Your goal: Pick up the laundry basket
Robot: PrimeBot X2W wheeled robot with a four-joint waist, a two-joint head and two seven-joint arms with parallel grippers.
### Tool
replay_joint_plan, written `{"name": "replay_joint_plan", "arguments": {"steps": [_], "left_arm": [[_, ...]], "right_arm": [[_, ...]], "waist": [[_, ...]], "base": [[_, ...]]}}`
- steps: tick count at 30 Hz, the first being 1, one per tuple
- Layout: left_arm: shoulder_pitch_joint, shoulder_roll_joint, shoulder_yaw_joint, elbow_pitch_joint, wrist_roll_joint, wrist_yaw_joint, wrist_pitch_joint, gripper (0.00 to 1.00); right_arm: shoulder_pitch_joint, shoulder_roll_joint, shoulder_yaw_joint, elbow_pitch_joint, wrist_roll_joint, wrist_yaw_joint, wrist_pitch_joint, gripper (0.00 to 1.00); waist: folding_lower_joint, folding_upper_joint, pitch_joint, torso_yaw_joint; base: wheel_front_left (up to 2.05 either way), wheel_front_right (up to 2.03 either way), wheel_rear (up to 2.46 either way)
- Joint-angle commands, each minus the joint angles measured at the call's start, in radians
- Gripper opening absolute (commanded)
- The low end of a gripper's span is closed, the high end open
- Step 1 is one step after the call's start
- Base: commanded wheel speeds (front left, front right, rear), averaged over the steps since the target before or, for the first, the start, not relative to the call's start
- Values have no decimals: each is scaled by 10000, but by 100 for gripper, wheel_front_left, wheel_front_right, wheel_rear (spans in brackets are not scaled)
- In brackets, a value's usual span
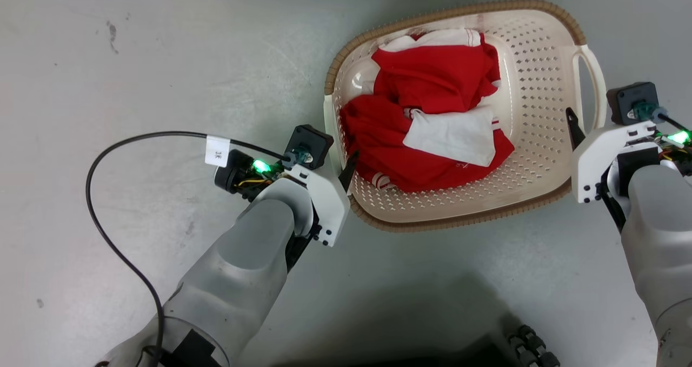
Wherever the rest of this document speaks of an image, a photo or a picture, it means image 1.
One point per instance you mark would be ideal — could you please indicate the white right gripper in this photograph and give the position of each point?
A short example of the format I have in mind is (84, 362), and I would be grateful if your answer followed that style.
(592, 161)

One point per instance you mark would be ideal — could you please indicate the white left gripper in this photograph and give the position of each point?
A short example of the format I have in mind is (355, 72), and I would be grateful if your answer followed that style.
(330, 199)

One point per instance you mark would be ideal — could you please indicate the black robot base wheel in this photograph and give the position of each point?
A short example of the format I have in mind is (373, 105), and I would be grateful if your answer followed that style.
(532, 348)

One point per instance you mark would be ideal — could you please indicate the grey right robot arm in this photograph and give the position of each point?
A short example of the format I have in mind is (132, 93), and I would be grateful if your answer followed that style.
(659, 237)

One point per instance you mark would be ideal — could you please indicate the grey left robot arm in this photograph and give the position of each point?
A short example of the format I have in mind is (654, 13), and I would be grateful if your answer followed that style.
(243, 269)

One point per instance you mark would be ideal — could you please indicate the dark robot base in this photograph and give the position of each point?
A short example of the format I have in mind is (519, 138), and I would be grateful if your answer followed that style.
(405, 359)

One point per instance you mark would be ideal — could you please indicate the cream plastic laundry basket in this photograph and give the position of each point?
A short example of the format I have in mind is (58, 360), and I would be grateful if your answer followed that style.
(540, 113)

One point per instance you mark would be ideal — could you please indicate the white cloth piece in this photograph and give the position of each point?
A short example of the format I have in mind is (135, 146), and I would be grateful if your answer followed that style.
(454, 134)

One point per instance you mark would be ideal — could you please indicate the red white-trimmed garment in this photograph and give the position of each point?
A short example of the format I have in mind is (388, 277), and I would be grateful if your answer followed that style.
(432, 75)

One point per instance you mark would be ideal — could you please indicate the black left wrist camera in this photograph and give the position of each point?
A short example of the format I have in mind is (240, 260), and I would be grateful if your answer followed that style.
(311, 142)

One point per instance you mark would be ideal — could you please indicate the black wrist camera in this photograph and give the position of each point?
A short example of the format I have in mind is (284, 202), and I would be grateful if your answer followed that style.
(630, 99)
(311, 142)

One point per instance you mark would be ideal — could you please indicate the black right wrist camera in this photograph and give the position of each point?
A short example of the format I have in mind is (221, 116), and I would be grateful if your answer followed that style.
(630, 99)

